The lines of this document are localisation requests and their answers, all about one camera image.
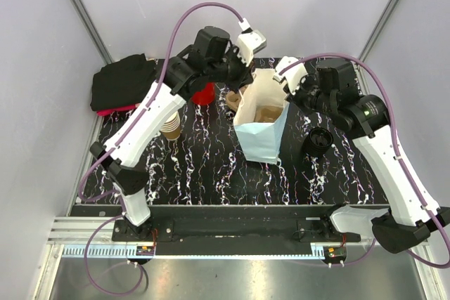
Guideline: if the red cup holder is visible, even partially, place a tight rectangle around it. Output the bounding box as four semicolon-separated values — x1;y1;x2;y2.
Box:
191;82;215;105

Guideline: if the black marble pattern mat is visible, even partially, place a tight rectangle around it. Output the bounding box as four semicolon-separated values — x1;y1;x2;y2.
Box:
70;57;397;207

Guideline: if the light blue paper bag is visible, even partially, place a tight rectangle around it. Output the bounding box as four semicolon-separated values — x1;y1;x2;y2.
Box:
233;68;289;164

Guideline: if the black folded cloth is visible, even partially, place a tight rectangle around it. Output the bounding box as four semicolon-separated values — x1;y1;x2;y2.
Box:
90;54;157;112

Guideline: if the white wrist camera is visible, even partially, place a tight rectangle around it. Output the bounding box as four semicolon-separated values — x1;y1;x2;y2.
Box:
235;18;266;66
273;56;307;95

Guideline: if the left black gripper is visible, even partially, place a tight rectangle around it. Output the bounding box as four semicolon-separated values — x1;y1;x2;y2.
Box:
206;44;256;94

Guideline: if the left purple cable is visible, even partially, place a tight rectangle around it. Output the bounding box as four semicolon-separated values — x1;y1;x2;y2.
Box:
76;1;252;294

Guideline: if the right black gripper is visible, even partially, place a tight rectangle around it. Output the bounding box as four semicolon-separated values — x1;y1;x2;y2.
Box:
283;71;335;117

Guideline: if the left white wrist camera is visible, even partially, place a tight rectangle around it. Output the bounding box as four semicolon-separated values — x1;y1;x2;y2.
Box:
235;18;266;66

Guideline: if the aluminium frame rail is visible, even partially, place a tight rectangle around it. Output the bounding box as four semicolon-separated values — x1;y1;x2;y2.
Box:
34;206;449;299

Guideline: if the stack of brown paper cups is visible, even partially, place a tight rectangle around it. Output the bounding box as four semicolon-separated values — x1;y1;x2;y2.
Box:
160;112;181;141

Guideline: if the cardboard cup carrier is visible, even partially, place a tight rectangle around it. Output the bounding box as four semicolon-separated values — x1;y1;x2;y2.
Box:
254;105;283;123

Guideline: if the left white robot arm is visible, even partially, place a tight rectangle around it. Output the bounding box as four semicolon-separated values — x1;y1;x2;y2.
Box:
90;26;266;241

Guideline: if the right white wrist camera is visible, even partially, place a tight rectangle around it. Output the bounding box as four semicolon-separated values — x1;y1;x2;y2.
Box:
273;56;307;95

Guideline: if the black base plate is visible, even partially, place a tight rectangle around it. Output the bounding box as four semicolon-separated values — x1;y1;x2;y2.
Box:
70;204;362;256

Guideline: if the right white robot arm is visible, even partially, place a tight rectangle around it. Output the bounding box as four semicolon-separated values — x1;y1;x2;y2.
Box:
276;58;449;254

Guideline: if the pink cloth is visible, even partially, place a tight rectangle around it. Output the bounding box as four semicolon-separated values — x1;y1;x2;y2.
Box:
96;103;139;117

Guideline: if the stack of black cup lids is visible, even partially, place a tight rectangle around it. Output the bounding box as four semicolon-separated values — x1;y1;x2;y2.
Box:
302;127;334;157

